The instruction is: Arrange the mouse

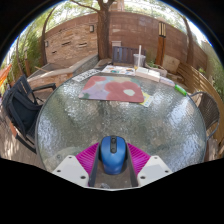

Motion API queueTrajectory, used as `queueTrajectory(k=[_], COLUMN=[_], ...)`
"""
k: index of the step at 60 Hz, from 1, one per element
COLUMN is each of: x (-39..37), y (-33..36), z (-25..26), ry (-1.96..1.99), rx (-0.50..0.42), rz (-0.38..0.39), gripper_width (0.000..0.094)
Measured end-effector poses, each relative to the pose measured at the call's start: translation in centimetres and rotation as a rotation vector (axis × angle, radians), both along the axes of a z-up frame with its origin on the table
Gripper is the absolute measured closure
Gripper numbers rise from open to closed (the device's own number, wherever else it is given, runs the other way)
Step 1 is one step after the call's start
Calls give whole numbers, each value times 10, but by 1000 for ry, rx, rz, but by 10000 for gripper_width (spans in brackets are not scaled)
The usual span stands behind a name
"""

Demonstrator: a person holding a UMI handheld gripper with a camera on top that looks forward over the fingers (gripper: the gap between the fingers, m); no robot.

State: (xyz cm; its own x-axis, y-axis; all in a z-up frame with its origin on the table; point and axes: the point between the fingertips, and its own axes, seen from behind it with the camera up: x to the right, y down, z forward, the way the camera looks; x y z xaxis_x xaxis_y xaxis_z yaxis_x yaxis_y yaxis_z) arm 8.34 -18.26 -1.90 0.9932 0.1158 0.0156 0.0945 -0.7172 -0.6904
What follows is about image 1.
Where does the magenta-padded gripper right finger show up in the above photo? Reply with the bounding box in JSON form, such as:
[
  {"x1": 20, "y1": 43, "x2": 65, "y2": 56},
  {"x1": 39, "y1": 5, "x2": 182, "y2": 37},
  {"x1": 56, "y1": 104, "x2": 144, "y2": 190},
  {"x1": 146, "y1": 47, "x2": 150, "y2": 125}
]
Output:
[{"x1": 125, "y1": 142, "x2": 173, "y2": 188}]

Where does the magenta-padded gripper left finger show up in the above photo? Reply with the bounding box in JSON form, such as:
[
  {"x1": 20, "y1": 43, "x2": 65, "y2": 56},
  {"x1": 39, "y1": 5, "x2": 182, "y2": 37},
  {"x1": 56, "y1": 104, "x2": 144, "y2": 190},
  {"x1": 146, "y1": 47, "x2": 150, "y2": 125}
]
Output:
[{"x1": 52, "y1": 142, "x2": 102, "y2": 188}]

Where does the blue computer mouse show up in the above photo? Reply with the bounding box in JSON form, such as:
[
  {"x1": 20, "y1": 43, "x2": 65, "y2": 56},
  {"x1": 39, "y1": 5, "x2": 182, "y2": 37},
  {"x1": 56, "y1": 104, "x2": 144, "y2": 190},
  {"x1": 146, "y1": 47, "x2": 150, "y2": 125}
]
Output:
[{"x1": 99, "y1": 134, "x2": 128, "y2": 176}]

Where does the red floral mouse pad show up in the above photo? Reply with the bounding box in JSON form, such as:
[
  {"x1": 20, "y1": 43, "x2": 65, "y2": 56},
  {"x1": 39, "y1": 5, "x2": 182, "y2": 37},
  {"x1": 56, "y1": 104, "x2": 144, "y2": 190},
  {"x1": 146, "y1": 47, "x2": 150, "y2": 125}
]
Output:
[{"x1": 78, "y1": 75, "x2": 145, "y2": 104}]

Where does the yellow paper sheet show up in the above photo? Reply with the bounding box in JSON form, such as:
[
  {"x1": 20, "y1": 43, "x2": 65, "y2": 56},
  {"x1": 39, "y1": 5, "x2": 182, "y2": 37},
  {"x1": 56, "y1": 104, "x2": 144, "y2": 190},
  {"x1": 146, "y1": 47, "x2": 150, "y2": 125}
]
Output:
[{"x1": 139, "y1": 91, "x2": 155, "y2": 108}]

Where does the black folding chair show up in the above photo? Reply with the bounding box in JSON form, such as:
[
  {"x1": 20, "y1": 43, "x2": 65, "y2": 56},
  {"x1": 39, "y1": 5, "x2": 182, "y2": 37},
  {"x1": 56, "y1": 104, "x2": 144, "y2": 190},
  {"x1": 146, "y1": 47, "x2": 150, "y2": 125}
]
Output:
[{"x1": 2, "y1": 74, "x2": 57, "y2": 155}]

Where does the brown wicker chair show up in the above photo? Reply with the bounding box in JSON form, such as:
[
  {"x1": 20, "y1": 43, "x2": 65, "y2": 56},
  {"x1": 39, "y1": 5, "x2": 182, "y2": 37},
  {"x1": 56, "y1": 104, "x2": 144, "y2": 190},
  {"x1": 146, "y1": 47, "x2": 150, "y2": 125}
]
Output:
[{"x1": 188, "y1": 91, "x2": 221, "y2": 143}]

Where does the green marker pen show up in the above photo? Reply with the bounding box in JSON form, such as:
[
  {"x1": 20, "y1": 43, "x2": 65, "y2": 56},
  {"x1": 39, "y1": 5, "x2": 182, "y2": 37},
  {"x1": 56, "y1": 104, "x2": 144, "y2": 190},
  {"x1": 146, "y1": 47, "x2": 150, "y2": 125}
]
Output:
[{"x1": 174, "y1": 84, "x2": 189, "y2": 97}]

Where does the thin blue notebook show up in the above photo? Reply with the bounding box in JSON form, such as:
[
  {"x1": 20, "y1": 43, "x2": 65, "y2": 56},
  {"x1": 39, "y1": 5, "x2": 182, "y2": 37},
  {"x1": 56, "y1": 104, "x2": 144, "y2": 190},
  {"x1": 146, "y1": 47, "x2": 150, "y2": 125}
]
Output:
[{"x1": 159, "y1": 76, "x2": 176, "y2": 87}]

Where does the open white book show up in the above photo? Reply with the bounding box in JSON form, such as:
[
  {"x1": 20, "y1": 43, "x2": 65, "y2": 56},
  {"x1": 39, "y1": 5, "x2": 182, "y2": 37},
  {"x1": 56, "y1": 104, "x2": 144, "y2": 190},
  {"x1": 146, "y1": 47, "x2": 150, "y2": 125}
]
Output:
[{"x1": 134, "y1": 66, "x2": 162, "y2": 83}]

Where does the stone raised planter bed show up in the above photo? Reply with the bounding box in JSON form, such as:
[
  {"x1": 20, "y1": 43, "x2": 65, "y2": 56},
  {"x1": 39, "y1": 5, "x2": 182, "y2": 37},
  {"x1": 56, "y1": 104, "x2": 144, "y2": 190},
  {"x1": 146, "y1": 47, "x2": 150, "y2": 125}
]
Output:
[{"x1": 28, "y1": 54, "x2": 100, "y2": 90}]

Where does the wooden slat fence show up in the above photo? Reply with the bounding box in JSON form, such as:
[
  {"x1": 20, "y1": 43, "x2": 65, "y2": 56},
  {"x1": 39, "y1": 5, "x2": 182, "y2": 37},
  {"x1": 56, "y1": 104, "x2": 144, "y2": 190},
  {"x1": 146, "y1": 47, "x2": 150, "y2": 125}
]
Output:
[{"x1": 176, "y1": 61, "x2": 224, "y2": 144}]

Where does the white rectangular plant pot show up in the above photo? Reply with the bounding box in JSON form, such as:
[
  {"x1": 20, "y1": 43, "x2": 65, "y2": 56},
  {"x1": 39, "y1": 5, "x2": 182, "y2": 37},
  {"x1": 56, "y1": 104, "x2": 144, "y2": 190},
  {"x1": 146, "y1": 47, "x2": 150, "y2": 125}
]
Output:
[{"x1": 146, "y1": 63, "x2": 168, "y2": 78}]

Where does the colourful sticker sheet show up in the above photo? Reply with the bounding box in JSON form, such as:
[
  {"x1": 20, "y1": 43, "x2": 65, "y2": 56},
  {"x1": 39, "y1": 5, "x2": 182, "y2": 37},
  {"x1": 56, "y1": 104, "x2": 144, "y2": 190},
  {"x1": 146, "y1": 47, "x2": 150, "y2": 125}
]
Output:
[{"x1": 100, "y1": 64, "x2": 137, "y2": 77}]

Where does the beige stone block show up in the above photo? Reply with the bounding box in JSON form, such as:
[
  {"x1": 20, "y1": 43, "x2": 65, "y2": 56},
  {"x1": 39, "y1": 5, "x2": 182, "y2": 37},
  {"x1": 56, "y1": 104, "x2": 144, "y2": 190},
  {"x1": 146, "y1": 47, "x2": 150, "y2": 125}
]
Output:
[{"x1": 162, "y1": 54, "x2": 181, "y2": 75}]

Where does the clear plastic cup with straw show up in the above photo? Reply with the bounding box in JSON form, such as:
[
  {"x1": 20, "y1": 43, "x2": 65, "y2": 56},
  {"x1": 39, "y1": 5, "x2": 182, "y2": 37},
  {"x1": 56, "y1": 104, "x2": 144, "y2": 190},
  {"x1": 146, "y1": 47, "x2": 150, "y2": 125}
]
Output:
[{"x1": 133, "y1": 44, "x2": 147, "y2": 70}]

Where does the concrete tree base block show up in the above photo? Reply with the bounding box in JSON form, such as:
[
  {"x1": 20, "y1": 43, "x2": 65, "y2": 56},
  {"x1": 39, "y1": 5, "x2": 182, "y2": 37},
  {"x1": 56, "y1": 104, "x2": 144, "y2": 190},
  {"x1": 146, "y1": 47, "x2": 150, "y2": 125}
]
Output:
[{"x1": 94, "y1": 58, "x2": 114, "y2": 70}]

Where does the orange fabric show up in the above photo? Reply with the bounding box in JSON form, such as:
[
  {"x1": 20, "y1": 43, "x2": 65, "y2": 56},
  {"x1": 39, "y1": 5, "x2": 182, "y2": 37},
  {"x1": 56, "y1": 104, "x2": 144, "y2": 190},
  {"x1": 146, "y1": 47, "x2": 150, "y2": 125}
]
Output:
[{"x1": 0, "y1": 63, "x2": 13, "y2": 88}]

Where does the dark wooden slatted chair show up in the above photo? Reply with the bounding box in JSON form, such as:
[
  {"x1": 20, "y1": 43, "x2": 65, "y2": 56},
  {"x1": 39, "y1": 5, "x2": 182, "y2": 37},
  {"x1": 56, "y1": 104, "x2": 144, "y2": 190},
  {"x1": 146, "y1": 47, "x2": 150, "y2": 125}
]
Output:
[{"x1": 111, "y1": 45, "x2": 147, "y2": 66}]

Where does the slender curved tree trunk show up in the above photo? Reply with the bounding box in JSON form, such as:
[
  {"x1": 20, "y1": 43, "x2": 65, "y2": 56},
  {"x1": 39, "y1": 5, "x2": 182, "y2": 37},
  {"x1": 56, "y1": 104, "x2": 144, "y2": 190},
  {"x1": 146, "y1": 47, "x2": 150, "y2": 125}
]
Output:
[{"x1": 181, "y1": 14, "x2": 195, "y2": 66}]

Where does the thin leaning tree trunk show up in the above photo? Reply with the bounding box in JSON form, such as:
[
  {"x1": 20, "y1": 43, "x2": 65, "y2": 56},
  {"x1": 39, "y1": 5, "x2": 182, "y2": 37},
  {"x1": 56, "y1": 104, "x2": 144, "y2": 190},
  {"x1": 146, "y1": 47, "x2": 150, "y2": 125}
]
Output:
[{"x1": 39, "y1": 6, "x2": 58, "y2": 66}]

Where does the thick forked tree trunk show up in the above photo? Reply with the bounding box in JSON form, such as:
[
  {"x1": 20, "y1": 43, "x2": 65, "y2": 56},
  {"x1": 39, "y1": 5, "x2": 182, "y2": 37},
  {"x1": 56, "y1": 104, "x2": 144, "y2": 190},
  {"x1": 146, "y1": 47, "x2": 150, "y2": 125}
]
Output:
[{"x1": 69, "y1": 0, "x2": 116, "y2": 60}]

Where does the wooden garden lamp post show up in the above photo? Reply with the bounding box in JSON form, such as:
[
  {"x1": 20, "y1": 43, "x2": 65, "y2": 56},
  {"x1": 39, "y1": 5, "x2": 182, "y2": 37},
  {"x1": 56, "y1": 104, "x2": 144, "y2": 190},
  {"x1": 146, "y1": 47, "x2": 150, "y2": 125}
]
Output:
[{"x1": 155, "y1": 21, "x2": 167, "y2": 67}]

